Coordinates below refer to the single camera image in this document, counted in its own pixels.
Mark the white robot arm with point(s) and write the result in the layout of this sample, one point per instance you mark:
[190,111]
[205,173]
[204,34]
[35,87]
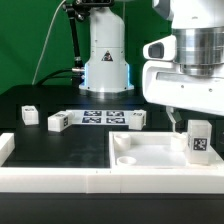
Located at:
[183,70]

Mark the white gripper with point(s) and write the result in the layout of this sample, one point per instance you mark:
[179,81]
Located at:
[164,83]

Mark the sheet of fiducial markers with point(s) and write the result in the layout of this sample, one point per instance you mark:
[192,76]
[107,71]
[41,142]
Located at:
[100,117]

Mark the white U-shaped fence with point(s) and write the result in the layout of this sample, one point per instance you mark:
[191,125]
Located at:
[105,180]

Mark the white square table top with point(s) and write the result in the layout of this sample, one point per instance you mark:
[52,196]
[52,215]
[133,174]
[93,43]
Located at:
[139,150]

